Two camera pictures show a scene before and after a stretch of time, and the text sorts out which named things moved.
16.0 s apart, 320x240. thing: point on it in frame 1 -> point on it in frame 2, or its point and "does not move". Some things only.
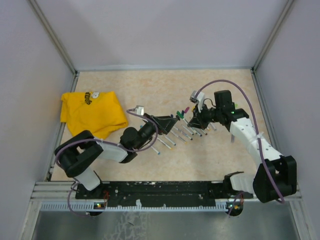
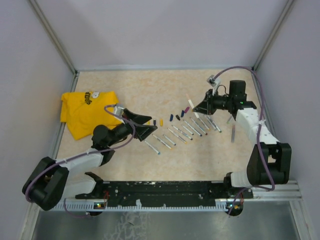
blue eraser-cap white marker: x=170 y=141 does not move
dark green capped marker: x=181 y=116 -> x=215 y=125
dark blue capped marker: x=184 y=134 does not move
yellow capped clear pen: x=179 y=137 does not move
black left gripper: x=163 y=124 -> x=142 y=131
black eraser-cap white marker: x=187 y=130 does not move
